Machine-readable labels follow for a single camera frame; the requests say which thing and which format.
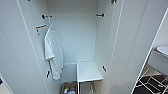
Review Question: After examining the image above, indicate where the white wardrobe door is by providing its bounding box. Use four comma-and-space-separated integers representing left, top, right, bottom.
106, 0, 168, 94
0, 0, 51, 94

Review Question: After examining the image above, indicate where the white wardrobe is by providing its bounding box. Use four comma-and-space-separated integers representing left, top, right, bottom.
18, 0, 124, 94

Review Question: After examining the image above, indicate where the white garment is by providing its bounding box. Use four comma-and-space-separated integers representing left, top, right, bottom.
44, 25, 65, 81

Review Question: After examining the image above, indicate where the white clothes hanger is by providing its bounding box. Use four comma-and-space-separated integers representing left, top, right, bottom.
45, 15, 56, 34

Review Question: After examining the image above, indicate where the brown wicker basket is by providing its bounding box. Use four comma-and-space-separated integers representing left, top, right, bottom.
59, 81, 79, 94

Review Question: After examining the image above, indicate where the small orange label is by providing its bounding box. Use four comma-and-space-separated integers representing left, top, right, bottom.
35, 24, 48, 30

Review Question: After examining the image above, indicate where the round white high table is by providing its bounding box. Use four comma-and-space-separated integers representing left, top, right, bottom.
155, 45, 168, 57

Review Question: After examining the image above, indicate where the black wall peg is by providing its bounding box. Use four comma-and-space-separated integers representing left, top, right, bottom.
41, 13, 54, 21
94, 12, 105, 18

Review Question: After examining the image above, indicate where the white wire rack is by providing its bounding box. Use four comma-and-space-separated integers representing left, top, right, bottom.
131, 49, 168, 94

